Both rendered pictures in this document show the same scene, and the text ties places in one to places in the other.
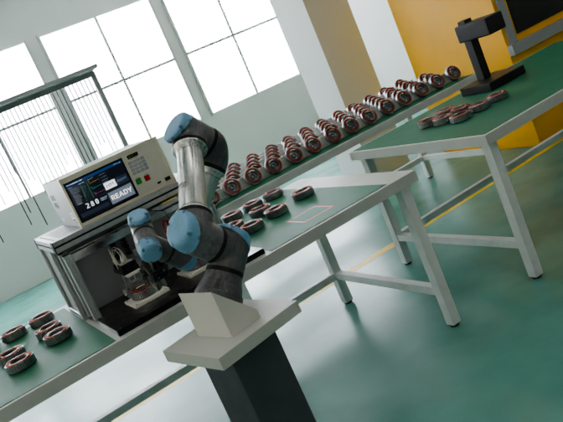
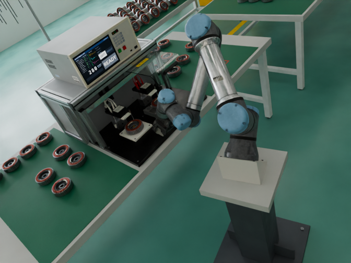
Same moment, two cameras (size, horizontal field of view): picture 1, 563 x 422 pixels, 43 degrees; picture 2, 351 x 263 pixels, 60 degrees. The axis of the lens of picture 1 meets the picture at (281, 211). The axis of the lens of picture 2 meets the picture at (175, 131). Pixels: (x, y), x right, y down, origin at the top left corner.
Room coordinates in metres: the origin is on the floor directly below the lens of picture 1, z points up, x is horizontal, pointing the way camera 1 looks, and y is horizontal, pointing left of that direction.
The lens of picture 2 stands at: (1.24, 0.69, 1.84)
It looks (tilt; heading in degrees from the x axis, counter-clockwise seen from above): 39 degrees down; 349
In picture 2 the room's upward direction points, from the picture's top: 21 degrees counter-clockwise
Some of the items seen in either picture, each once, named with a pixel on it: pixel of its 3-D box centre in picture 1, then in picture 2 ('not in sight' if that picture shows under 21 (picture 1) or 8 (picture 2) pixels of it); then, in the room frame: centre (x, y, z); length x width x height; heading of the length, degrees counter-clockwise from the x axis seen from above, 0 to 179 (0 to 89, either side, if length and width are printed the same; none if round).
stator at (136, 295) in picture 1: (144, 290); (134, 127); (2.74, 0.62, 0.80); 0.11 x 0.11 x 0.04
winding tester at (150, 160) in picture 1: (107, 182); (89, 48); (3.08, 0.63, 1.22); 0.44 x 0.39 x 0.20; 115
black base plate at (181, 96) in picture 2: (173, 284); (148, 119); (2.80, 0.51, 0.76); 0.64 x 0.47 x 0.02; 115
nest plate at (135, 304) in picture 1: (147, 295); (136, 129); (2.74, 0.62, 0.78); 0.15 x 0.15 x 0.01; 25
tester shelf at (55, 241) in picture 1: (117, 209); (96, 68); (3.08, 0.64, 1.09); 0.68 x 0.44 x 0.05; 115
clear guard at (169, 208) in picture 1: (183, 203); (152, 66); (2.87, 0.35, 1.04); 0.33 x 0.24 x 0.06; 25
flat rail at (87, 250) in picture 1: (139, 224); (123, 81); (2.88, 0.55, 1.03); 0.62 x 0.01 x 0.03; 115
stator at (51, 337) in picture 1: (58, 335); (77, 159); (2.75, 1.00, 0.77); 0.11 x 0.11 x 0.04
